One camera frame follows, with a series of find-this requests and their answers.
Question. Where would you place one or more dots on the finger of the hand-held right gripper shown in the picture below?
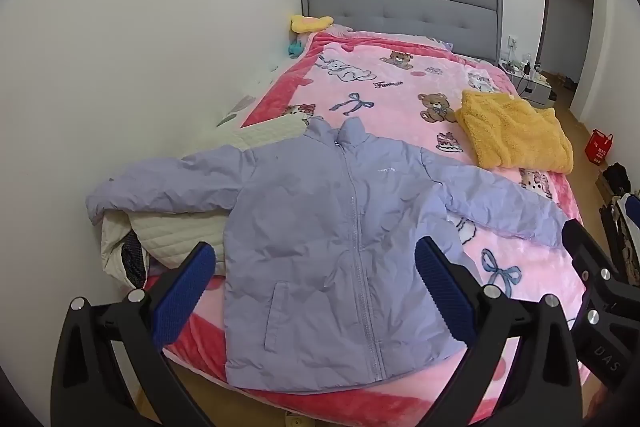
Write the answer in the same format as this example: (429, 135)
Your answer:
(587, 247)

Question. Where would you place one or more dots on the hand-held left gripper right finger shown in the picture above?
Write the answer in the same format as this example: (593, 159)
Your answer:
(445, 287)

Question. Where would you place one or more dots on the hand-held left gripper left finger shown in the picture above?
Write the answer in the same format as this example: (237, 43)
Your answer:
(182, 292)

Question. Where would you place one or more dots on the lavender puffer jacket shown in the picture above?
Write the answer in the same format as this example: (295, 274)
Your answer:
(310, 232)

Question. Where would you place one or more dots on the dark patterned bag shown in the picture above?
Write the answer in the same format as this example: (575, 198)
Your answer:
(627, 232)

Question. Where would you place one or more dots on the cream quilted jacket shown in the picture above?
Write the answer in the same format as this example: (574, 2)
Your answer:
(175, 232)

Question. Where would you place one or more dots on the black bag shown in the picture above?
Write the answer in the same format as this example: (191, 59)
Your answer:
(616, 179)

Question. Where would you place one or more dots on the red shopping bag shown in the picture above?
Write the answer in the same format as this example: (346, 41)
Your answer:
(598, 149)

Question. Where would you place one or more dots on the yellow fleece garment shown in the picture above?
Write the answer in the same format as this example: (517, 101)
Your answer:
(515, 134)

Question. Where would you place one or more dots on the white nightstand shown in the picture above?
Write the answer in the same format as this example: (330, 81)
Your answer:
(537, 94)

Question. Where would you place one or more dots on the white floral bed sheet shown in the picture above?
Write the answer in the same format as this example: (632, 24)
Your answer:
(240, 107)

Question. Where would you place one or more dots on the pink printed blanket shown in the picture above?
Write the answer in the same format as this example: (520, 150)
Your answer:
(400, 82)

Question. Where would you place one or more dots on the teal small toy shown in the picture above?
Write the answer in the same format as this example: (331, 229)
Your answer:
(295, 48)

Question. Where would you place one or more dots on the grey padded headboard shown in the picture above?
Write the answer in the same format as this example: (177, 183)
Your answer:
(400, 2)

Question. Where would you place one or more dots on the yellow plush toy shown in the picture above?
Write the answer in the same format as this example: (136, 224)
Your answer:
(310, 23)

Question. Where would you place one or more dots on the white wall outlet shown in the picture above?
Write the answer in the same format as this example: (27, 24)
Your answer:
(512, 42)

